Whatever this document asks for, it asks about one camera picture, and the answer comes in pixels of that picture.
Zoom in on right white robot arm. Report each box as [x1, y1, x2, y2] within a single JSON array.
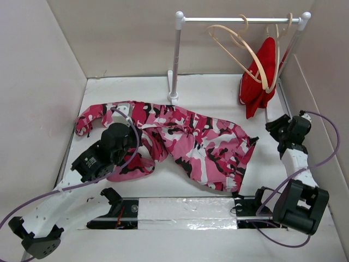
[[266, 111, 329, 236]]

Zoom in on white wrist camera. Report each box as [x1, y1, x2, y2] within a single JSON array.
[[111, 103, 133, 127], [299, 110, 311, 123]]

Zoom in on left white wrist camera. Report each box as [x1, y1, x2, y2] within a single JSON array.
[[111, 103, 133, 127]]

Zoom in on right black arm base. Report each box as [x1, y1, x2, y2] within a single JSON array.
[[230, 187, 285, 229]]

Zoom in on beige hanger with red garment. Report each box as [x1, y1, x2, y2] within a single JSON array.
[[266, 13, 293, 94]]

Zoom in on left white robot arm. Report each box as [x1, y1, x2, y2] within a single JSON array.
[[6, 123, 142, 259]]

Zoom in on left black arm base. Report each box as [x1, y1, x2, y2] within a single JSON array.
[[87, 188, 139, 230]]

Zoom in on white clothes rack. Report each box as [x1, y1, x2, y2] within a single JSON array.
[[167, 11, 311, 105]]

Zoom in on empty beige wooden hanger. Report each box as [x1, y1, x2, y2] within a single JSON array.
[[206, 14, 269, 91]]

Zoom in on pink camouflage trousers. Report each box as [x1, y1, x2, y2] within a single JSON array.
[[75, 100, 258, 193]]

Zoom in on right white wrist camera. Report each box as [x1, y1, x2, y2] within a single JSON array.
[[299, 110, 311, 123]]

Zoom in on red shorts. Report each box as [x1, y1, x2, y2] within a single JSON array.
[[238, 37, 276, 120]]

